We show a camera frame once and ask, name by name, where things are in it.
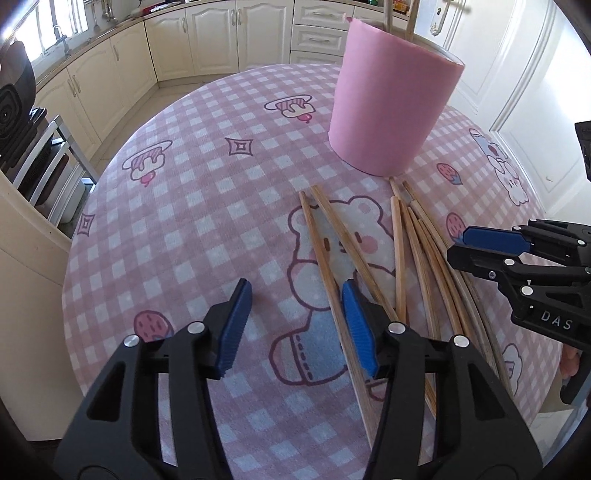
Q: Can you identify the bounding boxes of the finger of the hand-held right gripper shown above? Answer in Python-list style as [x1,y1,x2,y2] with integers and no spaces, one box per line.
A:
[461,219,591,269]
[446,244,591,319]

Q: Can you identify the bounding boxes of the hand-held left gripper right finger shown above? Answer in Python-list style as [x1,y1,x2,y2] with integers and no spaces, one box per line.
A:
[342,279,544,480]

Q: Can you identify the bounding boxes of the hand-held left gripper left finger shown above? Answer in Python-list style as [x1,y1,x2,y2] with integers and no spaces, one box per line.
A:
[54,278,254,480]

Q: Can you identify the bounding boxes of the bundle of wooden chopsticks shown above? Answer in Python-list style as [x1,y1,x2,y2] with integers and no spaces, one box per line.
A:
[298,178,515,446]

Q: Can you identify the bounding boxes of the pink cup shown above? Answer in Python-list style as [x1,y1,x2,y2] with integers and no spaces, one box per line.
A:
[328,14,465,178]

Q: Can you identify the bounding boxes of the person's right hand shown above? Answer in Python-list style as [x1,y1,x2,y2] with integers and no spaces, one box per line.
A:
[560,344,581,377]

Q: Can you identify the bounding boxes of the pink checked printed tablecloth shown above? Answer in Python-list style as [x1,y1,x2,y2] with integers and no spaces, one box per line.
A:
[60,62,561,480]

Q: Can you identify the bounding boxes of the white panelled door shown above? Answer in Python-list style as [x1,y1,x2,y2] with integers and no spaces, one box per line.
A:
[416,0,591,227]

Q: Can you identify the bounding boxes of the white storage bin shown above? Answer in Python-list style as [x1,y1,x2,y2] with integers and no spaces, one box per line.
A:
[59,178,96,223]

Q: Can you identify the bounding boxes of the cream curved furniture panel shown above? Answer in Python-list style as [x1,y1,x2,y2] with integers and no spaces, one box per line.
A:
[0,174,73,409]

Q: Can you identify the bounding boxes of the metal storage rack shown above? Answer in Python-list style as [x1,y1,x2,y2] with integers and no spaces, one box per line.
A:
[9,108,100,227]

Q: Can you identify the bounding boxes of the cream base cabinets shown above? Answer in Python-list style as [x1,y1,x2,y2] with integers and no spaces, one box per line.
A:
[34,0,352,160]

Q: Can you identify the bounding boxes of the dark rice cooker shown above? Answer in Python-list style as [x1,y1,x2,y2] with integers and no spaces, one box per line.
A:
[0,41,38,169]

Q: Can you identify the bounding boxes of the beige kitchen countertop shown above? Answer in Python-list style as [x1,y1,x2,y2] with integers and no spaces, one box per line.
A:
[34,0,185,90]

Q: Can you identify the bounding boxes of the chrome sink faucet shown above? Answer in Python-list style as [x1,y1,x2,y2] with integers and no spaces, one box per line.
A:
[52,25,71,59]

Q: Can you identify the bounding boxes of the barred kitchen window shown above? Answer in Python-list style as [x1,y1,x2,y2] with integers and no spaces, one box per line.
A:
[25,0,95,54]

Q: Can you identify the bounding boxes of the white door handle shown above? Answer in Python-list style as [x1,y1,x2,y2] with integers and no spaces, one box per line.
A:
[428,0,468,36]

